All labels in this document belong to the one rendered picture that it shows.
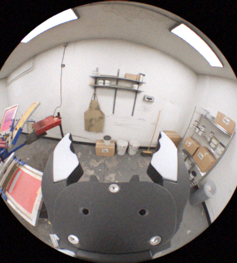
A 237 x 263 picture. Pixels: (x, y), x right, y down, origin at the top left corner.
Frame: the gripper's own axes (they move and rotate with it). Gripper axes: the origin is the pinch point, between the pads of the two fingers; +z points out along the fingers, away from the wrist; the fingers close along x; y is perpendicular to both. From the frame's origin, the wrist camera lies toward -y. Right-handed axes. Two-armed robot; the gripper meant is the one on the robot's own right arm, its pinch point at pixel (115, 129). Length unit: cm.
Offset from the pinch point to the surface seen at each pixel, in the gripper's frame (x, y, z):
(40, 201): -66, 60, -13
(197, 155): 189, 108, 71
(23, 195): -93, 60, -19
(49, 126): -121, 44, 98
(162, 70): 117, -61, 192
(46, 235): -121, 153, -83
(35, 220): -66, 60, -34
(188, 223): 154, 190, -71
